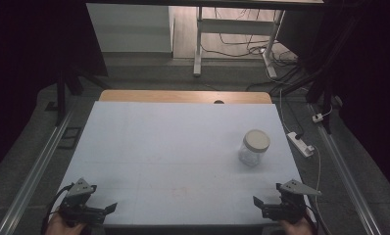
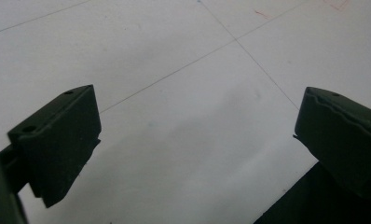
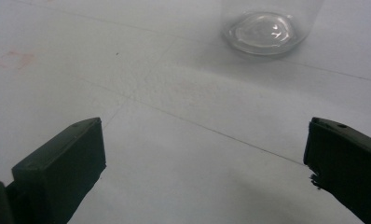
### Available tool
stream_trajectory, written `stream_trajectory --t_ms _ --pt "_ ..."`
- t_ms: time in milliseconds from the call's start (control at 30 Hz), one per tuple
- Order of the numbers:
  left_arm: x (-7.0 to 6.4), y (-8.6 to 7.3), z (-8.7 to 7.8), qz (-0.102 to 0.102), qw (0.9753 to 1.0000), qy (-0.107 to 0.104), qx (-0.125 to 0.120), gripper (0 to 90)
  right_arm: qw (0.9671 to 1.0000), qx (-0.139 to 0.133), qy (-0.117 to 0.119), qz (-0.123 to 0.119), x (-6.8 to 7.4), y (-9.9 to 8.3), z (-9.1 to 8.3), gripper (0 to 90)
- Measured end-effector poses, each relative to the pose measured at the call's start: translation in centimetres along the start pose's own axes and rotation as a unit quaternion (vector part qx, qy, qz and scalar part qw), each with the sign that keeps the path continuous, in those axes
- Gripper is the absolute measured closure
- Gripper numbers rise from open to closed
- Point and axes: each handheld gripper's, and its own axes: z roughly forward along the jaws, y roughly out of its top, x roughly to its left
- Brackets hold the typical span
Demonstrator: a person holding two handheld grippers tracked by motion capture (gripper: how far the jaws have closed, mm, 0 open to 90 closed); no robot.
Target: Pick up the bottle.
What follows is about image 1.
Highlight wooden table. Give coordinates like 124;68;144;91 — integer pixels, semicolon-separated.
99;90;273;105

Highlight white metal desk frame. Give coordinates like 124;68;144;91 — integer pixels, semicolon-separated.
192;6;286;79

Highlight white table mat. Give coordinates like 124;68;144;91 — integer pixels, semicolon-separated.
54;101;317;226

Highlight person's right hand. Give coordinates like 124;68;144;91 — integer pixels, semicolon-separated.
279;216;315;235

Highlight white cabinet panel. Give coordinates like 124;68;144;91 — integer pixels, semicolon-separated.
85;3;175;53

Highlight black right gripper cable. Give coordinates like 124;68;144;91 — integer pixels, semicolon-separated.
302;195;333;235

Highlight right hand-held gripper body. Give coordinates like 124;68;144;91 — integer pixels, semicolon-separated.
261;179;323;225

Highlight person's left hand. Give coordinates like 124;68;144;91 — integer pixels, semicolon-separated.
45;211;86;235

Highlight thin white cable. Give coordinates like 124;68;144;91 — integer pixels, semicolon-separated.
278;88;323;210

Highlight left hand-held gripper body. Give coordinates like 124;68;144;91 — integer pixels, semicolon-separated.
57;177;108;226

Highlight aluminium floor rail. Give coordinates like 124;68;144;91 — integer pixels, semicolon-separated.
0;107;74;235
309;103;383;235

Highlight black rectangular floor frame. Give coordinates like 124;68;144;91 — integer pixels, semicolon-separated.
57;126;83;151

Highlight black metal stand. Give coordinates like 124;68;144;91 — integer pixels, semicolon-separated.
45;63;113;126
270;63;335;135

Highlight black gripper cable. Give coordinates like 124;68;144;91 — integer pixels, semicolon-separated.
302;195;333;235
40;183;74;235

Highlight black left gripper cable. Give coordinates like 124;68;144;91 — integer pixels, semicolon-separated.
40;183;74;235

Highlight white power strip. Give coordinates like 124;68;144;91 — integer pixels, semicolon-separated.
286;131;316;159

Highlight round white jar lid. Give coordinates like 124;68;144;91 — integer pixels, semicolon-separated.
242;129;271;153

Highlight tangle of black cables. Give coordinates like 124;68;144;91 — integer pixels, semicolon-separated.
201;8;304;93

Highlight clear glass jar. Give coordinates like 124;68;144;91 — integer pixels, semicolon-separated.
237;141;267;167

